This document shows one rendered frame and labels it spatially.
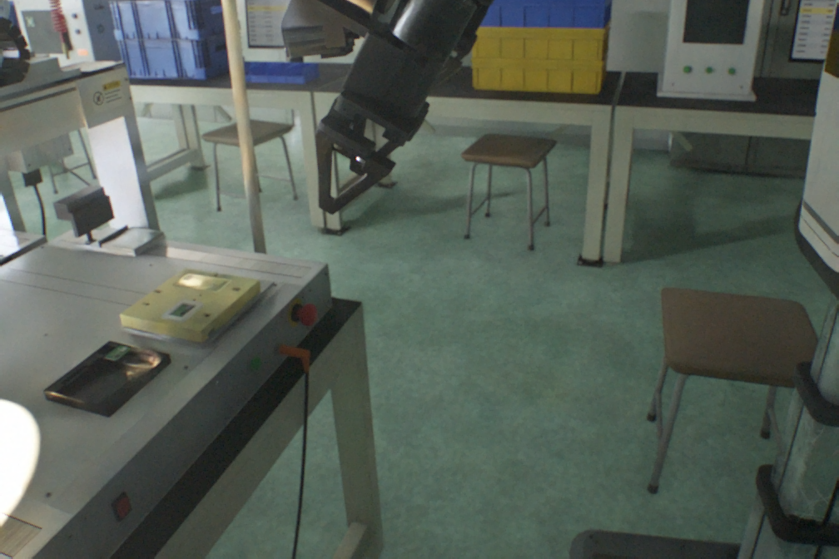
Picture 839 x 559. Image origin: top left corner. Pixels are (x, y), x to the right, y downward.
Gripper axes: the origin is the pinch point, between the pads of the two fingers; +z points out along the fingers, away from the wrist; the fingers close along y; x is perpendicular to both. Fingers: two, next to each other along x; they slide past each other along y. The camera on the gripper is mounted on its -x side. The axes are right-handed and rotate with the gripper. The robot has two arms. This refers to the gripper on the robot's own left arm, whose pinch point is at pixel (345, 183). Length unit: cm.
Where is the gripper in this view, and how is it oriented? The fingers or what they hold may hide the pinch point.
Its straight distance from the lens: 59.8
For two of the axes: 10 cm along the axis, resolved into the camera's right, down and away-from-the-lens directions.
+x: 8.7, 4.9, 0.5
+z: -4.6, 7.7, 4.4
